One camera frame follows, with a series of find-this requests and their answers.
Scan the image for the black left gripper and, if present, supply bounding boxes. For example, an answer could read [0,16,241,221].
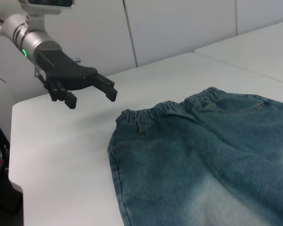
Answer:
[35,48,119,110]

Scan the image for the blue denim shorts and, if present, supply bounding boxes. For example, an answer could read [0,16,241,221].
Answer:
[107,87,283,226]

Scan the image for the black equipment stand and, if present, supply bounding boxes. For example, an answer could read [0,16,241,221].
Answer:
[0,112,25,213]

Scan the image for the metal wrist bracket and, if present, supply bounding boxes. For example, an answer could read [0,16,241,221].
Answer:
[33,66,47,80]

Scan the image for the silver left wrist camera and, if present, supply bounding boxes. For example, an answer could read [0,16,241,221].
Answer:
[17,0,76,32]

